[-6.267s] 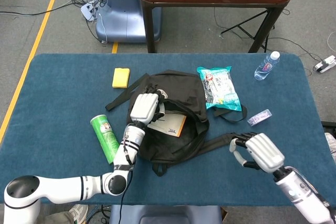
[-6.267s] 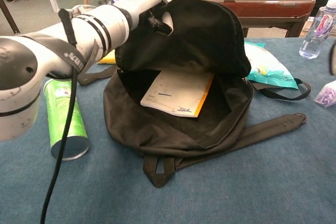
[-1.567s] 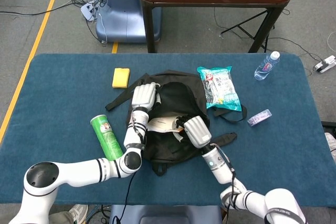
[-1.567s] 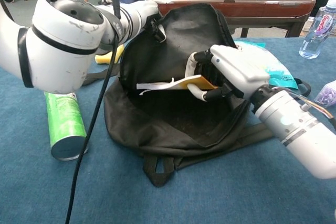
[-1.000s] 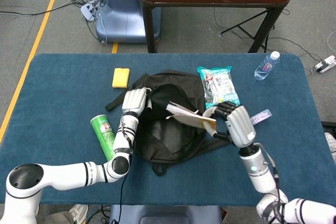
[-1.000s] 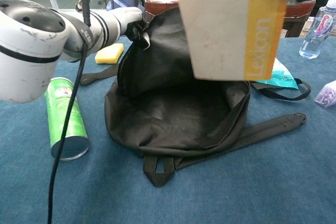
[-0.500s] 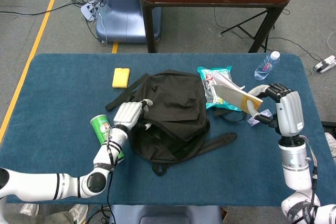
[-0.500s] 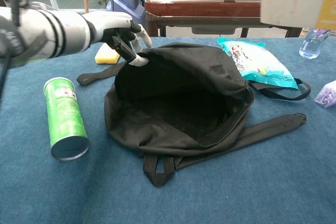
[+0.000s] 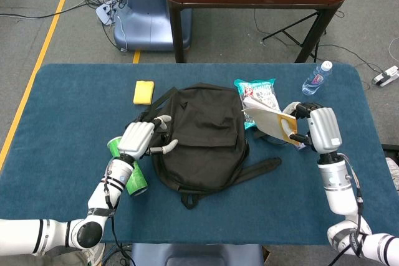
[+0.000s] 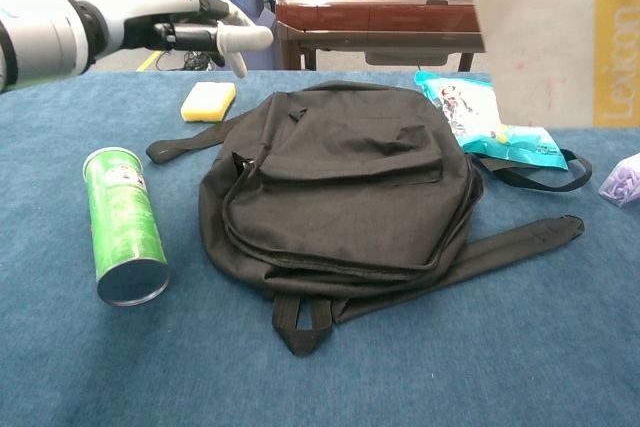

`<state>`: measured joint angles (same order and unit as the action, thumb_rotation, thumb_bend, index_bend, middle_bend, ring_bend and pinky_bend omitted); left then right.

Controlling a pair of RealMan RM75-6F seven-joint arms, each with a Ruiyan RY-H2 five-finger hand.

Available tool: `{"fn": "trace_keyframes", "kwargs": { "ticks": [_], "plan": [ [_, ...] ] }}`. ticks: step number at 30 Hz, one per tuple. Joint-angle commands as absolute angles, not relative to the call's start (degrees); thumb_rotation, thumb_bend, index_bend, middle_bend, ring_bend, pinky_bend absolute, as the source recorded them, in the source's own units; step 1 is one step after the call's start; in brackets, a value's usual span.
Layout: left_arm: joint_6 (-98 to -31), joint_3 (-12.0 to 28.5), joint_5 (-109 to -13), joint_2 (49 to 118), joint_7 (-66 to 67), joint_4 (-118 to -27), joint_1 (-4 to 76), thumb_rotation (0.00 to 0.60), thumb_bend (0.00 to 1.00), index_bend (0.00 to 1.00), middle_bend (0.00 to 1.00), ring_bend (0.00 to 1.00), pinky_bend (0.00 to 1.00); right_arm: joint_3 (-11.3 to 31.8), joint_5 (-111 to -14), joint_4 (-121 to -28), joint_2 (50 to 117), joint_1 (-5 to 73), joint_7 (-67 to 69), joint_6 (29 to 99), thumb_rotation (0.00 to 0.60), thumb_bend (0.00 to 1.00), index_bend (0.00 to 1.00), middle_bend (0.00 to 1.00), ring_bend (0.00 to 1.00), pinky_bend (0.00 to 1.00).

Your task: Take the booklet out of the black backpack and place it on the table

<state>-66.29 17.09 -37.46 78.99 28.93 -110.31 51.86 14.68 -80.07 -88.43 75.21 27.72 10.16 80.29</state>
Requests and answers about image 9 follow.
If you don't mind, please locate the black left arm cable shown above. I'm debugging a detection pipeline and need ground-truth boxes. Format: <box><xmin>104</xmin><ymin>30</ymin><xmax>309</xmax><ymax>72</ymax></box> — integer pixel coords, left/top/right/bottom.
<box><xmin>103</xmin><ymin>181</ymin><xmax>132</xmax><ymax>266</ymax></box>

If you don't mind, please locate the blue robot body base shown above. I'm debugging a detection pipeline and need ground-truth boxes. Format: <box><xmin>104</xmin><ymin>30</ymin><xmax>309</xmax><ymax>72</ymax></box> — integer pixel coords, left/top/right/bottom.
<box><xmin>130</xmin><ymin>243</ymin><xmax>265</xmax><ymax>266</ymax></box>

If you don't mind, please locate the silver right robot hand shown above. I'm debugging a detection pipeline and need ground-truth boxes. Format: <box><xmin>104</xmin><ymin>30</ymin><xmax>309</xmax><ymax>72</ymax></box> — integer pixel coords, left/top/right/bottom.
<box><xmin>282</xmin><ymin>101</ymin><xmax>343</xmax><ymax>154</ymax></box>

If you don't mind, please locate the white power strip with plugs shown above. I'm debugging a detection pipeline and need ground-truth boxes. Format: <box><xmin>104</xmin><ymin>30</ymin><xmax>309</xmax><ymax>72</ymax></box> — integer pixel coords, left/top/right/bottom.
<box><xmin>95</xmin><ymin>0</ymin><xmax>121</xmax><ymax>24</ymax></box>

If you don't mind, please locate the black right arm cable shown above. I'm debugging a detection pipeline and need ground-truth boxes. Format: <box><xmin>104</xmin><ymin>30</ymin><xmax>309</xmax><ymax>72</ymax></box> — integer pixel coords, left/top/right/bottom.
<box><xmin>338</xmin><ymin>153</ymin><xmax>366</xmax><ymax>259</ymax></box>

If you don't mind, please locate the yellow sponge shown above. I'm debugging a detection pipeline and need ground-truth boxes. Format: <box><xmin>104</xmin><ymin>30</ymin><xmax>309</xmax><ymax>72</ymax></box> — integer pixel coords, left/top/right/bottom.
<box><xmin>133</xmin><ymin>80</ymin><xmax>155</xmax><ymax>105</ymax></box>

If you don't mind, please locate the black fabric backpack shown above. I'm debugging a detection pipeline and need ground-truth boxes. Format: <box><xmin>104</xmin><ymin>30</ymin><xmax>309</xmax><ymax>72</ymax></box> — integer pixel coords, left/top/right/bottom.
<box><xmin>140</xmin><ymin>82</ymin><xmax>291</xmax><ymax>210</ymax></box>

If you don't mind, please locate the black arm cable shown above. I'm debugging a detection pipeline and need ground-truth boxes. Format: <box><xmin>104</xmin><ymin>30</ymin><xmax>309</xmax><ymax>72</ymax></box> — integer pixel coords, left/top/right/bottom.
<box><xmin>103</xmin><ymin>181</ymin><xmax>132</xmax><ymax>266</ymax></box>
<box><xmin>338</xmin><ymin>153</ymin><xmax>366</xmax><ymax>259</ymax></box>

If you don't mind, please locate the teal snack bag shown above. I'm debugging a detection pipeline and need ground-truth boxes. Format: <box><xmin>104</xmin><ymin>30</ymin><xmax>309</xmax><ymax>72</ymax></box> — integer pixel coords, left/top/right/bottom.
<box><xmin>234</xmin><ymin>78</ymin><xmax>280</xmax><ymax>131</ymax></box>

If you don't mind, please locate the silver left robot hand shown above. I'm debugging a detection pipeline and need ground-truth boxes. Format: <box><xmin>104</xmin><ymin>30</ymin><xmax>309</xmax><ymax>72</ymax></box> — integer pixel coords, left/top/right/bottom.
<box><xmin>117</xmin><ymin>115</ymin><xmax>179</xmax><ymax>159</ymax></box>

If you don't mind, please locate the green chips can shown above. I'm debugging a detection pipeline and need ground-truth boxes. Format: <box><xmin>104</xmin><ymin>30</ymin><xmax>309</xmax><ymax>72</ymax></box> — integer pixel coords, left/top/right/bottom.
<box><xmin>107</xmin><ymin>136</ymin><xmax>148</xmax><ymax>197</ymax></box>

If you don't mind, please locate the grey sneaker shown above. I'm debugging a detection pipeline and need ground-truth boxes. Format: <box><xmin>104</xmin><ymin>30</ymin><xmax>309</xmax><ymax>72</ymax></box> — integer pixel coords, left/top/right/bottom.
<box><xmin>83</xmin><ymin>242</ymin><xmax>106</xmax><ymax>266</ymax></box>
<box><xmin>386</xmin><ymin>156</ymin><xmax>399</xmax><ymax>192</ymax></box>

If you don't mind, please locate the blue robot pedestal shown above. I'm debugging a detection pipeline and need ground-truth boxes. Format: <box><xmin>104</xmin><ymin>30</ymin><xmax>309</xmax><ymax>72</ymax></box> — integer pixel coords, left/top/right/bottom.
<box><xmin>113</xmin><ymin>0</ymin><xmax>193</xmax><ymax>52</ymax></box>

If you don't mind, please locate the blue felt table cover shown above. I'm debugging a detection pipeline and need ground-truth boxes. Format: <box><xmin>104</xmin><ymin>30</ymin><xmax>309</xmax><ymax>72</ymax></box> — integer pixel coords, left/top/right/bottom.
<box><xmin>0</xmin><ymin>62</ymin><xmax>399</xmax><ymax>245</ymax></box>

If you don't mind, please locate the clear plastic water bottle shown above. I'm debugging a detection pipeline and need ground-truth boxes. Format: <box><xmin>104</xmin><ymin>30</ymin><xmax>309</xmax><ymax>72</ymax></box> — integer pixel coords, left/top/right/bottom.
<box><xmin>301</xmin><ymin>60</ymin><xmax>334</xmax><ymax>97</ymax></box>

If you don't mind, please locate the white book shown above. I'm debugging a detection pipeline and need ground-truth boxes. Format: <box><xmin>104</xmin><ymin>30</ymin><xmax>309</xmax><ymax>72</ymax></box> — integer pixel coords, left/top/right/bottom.
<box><xmin>241</xmin><ymin>96</ymin><xmax>304</xmax><ymax>149</ymax></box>

